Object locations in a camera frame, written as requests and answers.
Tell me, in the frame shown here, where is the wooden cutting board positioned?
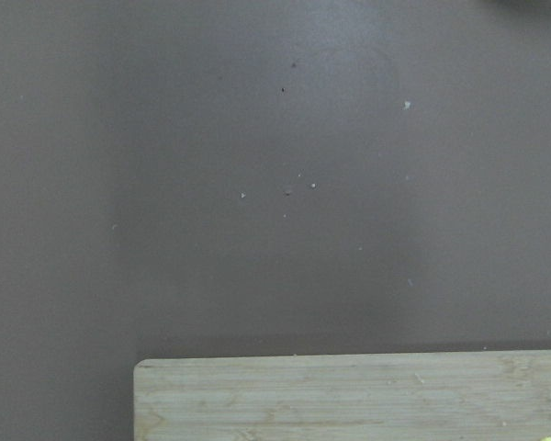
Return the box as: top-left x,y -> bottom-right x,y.
133,350 -> 551,440

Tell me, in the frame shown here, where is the mint green bowl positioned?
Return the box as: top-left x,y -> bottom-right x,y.
490,0 -> 551,16

